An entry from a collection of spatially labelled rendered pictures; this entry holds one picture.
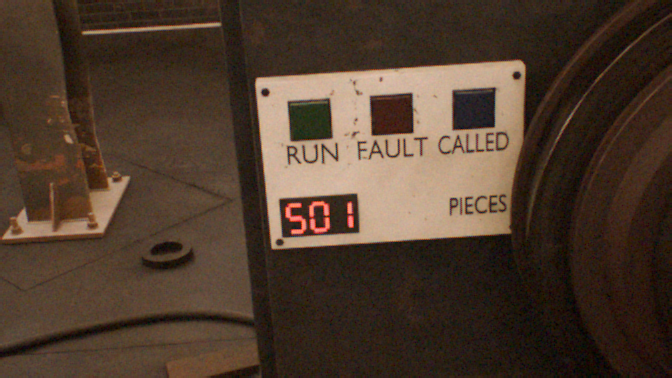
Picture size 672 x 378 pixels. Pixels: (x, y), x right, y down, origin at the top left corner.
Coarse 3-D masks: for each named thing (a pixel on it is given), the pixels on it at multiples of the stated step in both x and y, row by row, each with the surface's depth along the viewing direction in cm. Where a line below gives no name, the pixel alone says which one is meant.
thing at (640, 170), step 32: (640, 96) 72; (640, 128) 71; (608, 160) 72; (640, 160) 72; (608, 192) 73; (640, 192) 71; (576, 224) 75; (608, 224) 74; (640, 224) 72; (576, 256) 76; (608, 256) 75; (640, 256) 74; (576, 288) 77; (608, 288) 77; (640, 288) 75; (608, 320) 78; (640, 320) 76; (608, 352) 80; (640, 352) 79
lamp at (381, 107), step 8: (408, 96) 85; (376, 104) 85; (384, 104) 85; (392, 104) 85; (400, 104) 85; (408, 104) 85; (376, 112) 85; (384, 112) 85; (392, 112) 85; (400, 112) 85; (408, 112) 85; (376, 120) 86; (384, 120) 86; (392, 120) 86; (400, 120) 86; (408, 120) 86; (376, 128) 86; (384, 128) 86; (392, 128) 86; (400, 128) 86; (408, 128) 86
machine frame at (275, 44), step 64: (256, 0) 83; (320, 0) 83; (384, 0) 83; (448, 0) 84; (512, 0) 84; (576, 0) 84; (256, 64) 86; (320, 64) 86; (384, 64) 86; (448, 64) 86; (256, 128) 88; (256, 192) 100; (256, 256) 103; (320, 256) 94; (384, 256) 94; (448, 256) 95; (512, 256) 95; (256, 320) 107; (320, 320) 97; (384, 320) 97; (448, 320) 98; (512, 320) 98
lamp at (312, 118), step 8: (296, 104) 85; (304, 104) 85; (312, 104) 85; (320, 104) 85; (296, 112) 85; (304, 112) 85; (312, 112) 85; (320, 112) 85; (328, 112) 85; (296, 120) 85; (304, 120) 85; (312, 120) 85; (320, 120) 85; (328, 120) 85; (296, 128) 86; (304, 128) 86; (312, 128) 86; (320, 128) 86; (328, 128) 86; (296, 136) 86; (304, 136) 86; (312, 136) 86; (320, 136) 86; (328, 136) 86
